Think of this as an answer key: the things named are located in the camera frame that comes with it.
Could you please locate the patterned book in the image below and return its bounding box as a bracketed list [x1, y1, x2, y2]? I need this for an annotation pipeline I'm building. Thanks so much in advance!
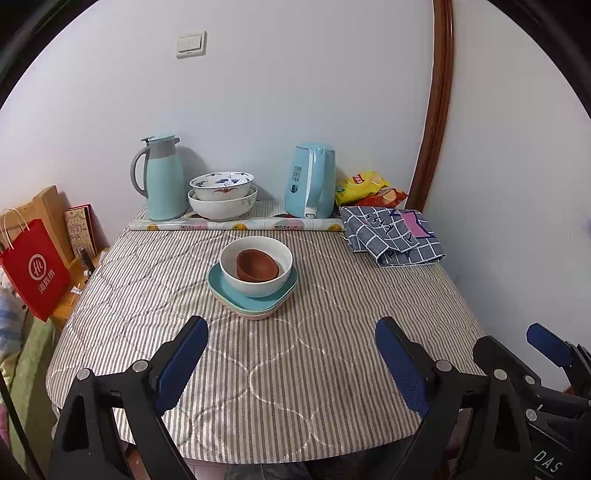
[65, 204, 99, 260]

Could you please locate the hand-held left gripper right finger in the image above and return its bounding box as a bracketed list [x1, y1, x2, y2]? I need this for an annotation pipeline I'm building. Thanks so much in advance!
[375, 316, 536, 480]

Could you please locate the green square plate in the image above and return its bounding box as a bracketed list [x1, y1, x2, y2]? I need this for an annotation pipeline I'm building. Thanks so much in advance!
[217, 299, 293, 316]

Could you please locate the striped quilted table cover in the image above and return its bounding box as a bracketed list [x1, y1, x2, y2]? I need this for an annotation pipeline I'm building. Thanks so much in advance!
[45, 228, 490, 464]

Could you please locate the white bowl with swirl pattern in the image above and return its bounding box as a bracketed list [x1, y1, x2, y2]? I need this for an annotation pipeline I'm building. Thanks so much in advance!
[187, 185, 258, 221]

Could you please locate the light blue electric kettle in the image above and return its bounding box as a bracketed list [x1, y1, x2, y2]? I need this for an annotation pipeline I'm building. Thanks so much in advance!
[284, 143, 336, 219]

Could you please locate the brown paper bag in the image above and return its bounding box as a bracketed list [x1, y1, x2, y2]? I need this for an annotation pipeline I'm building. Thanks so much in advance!
[18, 185, 75, 268]

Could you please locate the white bowl with leaf print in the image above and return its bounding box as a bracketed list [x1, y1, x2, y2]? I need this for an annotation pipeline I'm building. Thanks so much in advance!
[220, 236, 294, 298]

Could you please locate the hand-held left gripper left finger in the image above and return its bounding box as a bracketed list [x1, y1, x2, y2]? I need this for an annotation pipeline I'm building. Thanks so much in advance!
[46, 316, 209, 480]

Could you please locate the green cloth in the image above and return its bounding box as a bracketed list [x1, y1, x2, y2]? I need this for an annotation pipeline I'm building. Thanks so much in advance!
[9, 314, 61, 462]

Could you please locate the wooden side table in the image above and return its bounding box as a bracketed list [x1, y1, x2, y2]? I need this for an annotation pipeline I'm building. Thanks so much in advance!
[48, 247, 112, 330]

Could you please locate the wooden door frame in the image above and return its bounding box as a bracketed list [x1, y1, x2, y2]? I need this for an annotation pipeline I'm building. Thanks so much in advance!
[409, 0, 454, 210]

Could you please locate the red paper bag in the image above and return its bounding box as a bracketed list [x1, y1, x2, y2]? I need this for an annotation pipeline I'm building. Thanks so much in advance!
[0, 208, 71, 322]

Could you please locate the grey checked cloth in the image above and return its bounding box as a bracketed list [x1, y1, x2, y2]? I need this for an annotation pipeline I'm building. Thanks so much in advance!
[339, 205, 446, 268]

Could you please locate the blue square plate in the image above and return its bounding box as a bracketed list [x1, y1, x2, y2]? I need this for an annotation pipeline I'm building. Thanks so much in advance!
[207, 261, 298, 311]

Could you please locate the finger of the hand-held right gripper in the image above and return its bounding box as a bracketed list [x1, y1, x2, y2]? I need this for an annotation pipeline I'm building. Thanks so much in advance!
[526, 323, 591, 398]
[472, 336, 543, 398]

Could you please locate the fruit print table mat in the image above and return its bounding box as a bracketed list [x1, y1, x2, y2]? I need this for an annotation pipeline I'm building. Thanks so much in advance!
[129, 199, 346, 232]

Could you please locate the yellow snack bag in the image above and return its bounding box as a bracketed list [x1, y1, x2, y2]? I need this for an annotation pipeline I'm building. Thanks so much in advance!
[335, 171, 391, 207]

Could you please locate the light blue thermos jug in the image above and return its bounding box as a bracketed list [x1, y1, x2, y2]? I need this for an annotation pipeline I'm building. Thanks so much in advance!
[130, 134, 189, 221]

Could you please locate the white wall switch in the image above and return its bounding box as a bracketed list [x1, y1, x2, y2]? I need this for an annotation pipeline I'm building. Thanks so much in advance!
[176, 31, 208, 59]

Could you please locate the brown wooden bowl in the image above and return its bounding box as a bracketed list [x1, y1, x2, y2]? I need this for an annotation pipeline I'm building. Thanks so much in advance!
[236, 249, 280, 282]

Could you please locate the white bowl with red print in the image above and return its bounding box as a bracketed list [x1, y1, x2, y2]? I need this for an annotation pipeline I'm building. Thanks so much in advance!
[189, 171, 256, 202]

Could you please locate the pink square plate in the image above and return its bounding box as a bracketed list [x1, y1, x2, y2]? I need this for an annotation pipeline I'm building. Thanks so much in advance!
[226, 307, 284, 319]

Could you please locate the red snack bag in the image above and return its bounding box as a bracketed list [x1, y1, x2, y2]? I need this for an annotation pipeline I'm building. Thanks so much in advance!
[358, 187, 409, 208]

